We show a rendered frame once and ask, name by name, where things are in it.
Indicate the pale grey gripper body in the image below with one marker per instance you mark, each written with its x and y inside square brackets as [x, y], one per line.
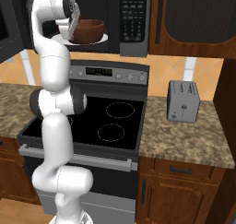
[72, 24]

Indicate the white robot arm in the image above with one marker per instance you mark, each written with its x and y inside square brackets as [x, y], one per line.
[53, 135]

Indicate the brown wooden bowl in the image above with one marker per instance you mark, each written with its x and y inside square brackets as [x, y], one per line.
[89, 31]

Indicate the white microwave turntable plate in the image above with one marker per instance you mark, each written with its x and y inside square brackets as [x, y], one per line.
[101, 38]

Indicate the black microwave oven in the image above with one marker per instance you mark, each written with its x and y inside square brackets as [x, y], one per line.
[133, 18]

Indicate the black microwave door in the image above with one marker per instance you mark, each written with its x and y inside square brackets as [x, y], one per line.
[9, 25]

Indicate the brown base cupboard door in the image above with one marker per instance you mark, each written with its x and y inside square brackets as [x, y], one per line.
[178, 200]

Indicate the silver stove knob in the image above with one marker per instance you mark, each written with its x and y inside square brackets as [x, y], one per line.
[80, 73]
[118, 76]
[130, 77]
[141, 78]

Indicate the black and silver stove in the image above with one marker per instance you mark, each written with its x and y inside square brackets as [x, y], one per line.
[116, 123]

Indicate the silver toaster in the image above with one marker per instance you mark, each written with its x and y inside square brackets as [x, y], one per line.
[182, 101]

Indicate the brown base cupboard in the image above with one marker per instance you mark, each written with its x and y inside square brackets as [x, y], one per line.
[12, 175]

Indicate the brown tall cupboard side panel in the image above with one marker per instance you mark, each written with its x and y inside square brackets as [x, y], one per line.
[226, 111]

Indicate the brown drawer front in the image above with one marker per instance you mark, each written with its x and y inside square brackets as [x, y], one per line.
[184, 169]

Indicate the brown wall cupboard door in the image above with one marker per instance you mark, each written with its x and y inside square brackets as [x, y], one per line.
[196, 18]

